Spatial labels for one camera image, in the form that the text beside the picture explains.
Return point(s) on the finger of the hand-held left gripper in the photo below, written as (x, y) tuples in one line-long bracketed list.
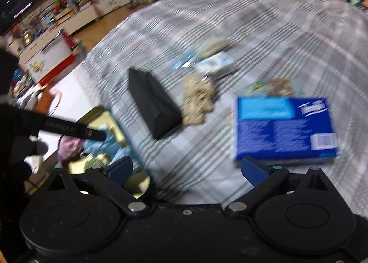
[(72, 130)]

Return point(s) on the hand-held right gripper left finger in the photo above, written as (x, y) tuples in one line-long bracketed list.
[(119, 168)]

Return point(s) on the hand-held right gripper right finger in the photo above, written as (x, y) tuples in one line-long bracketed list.
[(254, 171)]

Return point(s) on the blue face mask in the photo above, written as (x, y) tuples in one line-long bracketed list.
[(110, 146)]

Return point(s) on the green fuzzy pad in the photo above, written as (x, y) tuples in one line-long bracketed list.
[(96, 162)]

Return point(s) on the teal metal tin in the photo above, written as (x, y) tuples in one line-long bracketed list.
[(95, 116)]

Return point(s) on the lemon print pouch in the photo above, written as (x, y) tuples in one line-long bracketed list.
[(279, 86)]

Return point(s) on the bag of dried mix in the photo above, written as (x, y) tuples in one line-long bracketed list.
[(198, 99)]

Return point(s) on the white tissue pack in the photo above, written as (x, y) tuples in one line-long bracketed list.
[(215, 63)]

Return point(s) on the clear blue plastic packet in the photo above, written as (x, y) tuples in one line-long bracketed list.
[(184, 61)]

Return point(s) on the clear bag of white fluff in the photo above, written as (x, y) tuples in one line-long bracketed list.
[(212, 47)]

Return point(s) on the blue cardboard box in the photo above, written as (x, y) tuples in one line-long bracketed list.
[(276, 136)]

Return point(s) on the black triangular box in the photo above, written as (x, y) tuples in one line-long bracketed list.
[(152, 102)]

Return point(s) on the red and white box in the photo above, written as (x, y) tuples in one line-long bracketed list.
[(51, 56)]

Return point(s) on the white low stand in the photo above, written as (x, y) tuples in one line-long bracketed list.
[(82, 21)]

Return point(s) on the pile of colourful clutter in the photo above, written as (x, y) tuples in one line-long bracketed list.
[(57, 7)]

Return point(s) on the grey plaid blanket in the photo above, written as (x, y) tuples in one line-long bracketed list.
[(287, 35)]

